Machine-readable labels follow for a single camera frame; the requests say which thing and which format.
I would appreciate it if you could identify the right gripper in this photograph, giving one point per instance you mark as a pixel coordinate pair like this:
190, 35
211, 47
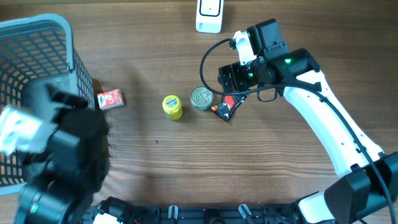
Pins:
236, 68

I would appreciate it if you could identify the black red snack packet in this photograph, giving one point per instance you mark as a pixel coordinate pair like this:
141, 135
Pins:
228, 105

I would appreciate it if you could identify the silver tin can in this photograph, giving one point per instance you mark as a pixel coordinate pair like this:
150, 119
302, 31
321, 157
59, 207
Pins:
201, 98

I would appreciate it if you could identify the yellow capped bottle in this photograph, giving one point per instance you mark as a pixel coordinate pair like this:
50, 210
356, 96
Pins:
172, 107

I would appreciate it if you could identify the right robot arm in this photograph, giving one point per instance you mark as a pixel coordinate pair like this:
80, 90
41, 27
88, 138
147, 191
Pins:
367, 176

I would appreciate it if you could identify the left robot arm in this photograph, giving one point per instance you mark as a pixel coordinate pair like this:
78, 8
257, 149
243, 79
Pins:
62, 180

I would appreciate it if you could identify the white barcode scanner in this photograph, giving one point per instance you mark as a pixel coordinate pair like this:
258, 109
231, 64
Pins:
209, 16

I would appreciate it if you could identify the small red carton box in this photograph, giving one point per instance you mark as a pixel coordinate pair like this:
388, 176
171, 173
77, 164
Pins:
110, 99

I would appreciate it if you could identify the grey plastic mesh basket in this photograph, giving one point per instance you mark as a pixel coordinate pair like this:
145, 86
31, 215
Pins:
34, 51

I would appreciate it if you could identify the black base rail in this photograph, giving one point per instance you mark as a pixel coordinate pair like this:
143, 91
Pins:
265, 214

